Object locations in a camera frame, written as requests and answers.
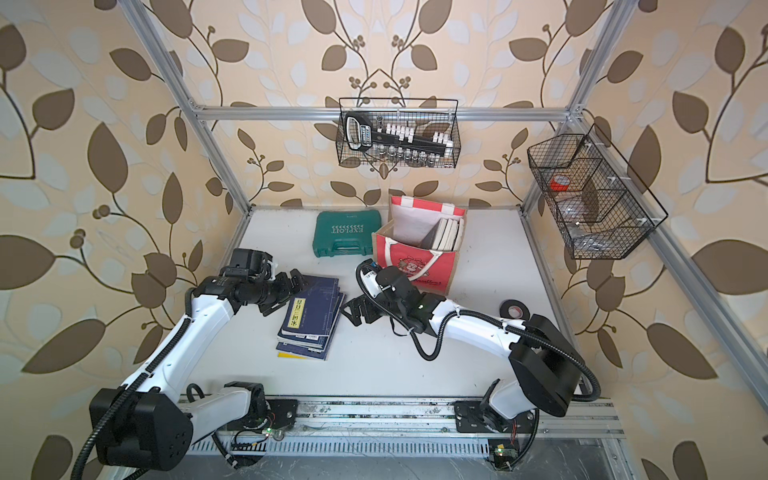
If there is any black wire basket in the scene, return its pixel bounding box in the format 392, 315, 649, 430
335, 96, 461, 171
527, 124, 668, 260

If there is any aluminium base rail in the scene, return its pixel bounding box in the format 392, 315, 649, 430
218, 396, 626, 458

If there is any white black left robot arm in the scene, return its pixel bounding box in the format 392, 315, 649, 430
71, 248, 307, 479

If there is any black socket wrench set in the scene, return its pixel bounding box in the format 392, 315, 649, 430
340, 112, 456, 155

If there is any red tape roll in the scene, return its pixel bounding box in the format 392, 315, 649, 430
548, 174, 571, 193

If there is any black wire basket back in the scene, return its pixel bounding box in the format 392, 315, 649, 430
335, 96, 461, 171

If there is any green plastic tool case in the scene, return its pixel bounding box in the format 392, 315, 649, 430
312, 210, 382, 258

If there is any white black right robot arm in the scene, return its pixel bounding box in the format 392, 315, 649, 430
342, 260, 602, 433

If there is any bottom yellow book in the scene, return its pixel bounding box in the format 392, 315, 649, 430
278, 352, 305, 360

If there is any aluminium frame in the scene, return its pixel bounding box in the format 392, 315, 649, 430
120, 1, 767, 408

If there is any small circuit board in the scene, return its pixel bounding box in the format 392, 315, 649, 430
488, 439, 520, 471

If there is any black tape roll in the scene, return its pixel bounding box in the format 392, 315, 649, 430
499, 299, 531, 321

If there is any navy book barcode back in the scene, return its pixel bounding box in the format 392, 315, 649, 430
276, 293, 346, 360

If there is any black wolf cover book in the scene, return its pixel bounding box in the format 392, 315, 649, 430
439, 219, 457, 251

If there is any burlap canvas bag red front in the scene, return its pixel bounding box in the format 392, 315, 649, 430
372, 196, 466, 294

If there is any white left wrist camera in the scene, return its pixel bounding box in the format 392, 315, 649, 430
261, 259, 278, 281

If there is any black wire basket right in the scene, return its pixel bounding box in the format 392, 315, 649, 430
527, 124, 668, 260

